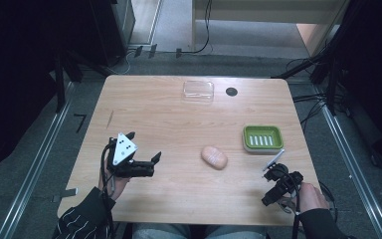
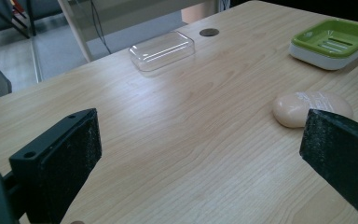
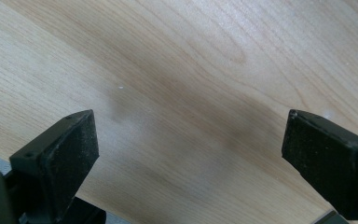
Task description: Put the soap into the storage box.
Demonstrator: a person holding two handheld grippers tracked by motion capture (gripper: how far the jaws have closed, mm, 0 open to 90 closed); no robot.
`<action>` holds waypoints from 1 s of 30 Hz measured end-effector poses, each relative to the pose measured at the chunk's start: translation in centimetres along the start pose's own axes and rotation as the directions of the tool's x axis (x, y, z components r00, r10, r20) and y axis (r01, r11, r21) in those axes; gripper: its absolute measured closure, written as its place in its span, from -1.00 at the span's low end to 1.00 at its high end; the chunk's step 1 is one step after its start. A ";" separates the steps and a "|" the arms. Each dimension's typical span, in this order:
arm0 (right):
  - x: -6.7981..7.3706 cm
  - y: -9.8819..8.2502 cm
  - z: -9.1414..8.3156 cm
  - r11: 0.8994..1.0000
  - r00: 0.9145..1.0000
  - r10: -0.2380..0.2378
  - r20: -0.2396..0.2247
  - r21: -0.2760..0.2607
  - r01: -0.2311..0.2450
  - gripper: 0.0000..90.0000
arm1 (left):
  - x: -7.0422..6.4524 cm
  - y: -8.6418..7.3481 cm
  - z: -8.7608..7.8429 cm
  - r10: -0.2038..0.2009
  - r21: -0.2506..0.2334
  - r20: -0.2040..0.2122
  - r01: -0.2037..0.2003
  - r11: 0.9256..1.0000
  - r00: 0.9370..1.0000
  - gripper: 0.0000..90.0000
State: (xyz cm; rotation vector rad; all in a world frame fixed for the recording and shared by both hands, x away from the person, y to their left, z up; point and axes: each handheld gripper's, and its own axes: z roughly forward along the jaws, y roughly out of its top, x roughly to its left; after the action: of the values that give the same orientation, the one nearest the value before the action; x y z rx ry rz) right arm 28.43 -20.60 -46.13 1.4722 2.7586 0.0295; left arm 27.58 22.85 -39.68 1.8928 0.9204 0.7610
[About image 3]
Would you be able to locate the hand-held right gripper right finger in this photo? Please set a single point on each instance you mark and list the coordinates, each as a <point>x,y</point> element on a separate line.
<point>329,155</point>

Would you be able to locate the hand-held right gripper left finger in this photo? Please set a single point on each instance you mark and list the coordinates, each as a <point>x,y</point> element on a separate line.
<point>62,157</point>

